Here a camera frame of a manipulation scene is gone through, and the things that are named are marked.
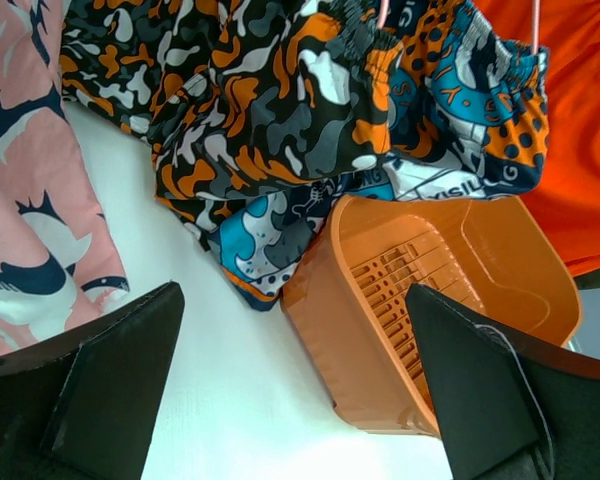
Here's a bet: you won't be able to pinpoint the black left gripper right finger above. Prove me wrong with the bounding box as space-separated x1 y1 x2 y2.
405 284 600 479

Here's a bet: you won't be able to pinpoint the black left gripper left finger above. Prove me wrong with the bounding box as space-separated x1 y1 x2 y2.
0 282 185 479

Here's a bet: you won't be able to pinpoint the bright orange shorts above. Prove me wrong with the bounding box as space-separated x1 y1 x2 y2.
472 0 600 278

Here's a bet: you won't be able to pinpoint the pink shark print shorts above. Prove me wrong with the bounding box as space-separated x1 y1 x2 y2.
0 1 129 355

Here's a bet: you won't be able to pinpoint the blue orange patterned shorts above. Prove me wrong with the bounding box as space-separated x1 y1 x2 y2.
210 1 549 311

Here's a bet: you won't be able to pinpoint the orange black camouflage shorts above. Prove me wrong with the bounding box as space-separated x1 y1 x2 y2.
60 1 403 234

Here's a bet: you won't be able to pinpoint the orange plastic basket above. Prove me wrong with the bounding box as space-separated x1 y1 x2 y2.
282 196 581 436

